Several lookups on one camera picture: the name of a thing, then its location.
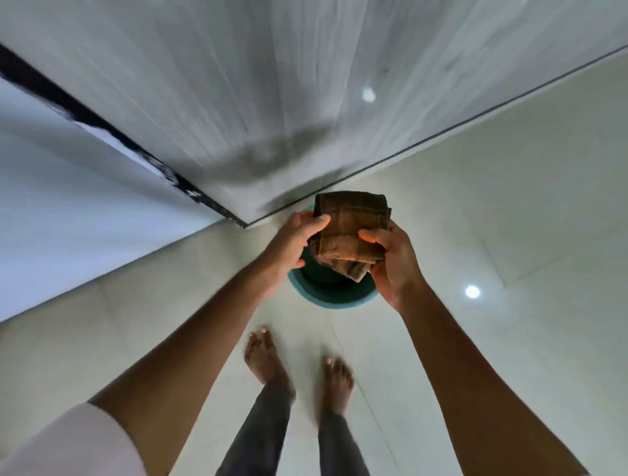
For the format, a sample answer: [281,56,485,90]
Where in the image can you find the dark grey trousers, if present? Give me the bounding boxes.
[216,379,371,476]

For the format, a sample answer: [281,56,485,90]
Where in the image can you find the black door frame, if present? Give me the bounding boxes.
[0,43,249,229]

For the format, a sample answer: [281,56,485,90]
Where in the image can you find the person's foot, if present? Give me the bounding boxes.
[320,357,355,423]
[244,328,296,399]

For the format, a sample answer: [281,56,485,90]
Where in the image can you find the person's right hand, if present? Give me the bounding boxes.
[358,220,427,313]

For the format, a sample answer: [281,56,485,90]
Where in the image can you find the person's left hand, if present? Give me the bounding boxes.
[263,211,331,286]

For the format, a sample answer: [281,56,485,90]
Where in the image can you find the person's left forearm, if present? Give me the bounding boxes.
[88,257,290,476]

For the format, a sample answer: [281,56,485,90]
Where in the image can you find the teal plastic bucket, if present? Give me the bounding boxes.
[287,208,379,310]

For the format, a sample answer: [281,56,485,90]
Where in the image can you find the person's left foot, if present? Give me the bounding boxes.
[244,328,296,399]

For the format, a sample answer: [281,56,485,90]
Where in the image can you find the person's right forearm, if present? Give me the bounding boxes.
[398,280,592,476]

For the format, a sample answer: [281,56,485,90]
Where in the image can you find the person's right foot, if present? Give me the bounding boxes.
[320,357,355,423]

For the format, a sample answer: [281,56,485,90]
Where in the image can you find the white shirt sleeve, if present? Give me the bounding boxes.
[0,402,148,476]

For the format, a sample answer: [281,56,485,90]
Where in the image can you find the brown towel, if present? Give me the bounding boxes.
[310,191,393,283]

